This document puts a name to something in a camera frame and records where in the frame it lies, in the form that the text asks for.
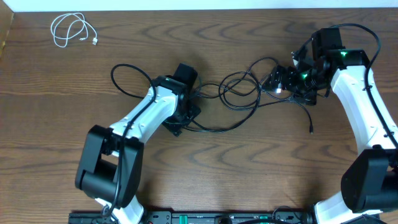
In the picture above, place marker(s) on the brown cardboard box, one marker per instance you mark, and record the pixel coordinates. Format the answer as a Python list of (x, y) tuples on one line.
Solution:
[(6, 19)]

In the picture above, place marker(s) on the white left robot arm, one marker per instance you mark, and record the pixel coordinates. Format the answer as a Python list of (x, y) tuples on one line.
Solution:
[(111, 161)]

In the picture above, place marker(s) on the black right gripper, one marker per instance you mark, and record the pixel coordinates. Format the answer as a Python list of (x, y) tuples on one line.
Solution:
[(289, 72)]

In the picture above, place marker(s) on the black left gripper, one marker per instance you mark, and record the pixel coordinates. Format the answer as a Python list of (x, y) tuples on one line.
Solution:
[(178, 127)]

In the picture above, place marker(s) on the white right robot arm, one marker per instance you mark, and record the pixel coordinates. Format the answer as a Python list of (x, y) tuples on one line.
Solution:
[(323, 65)]

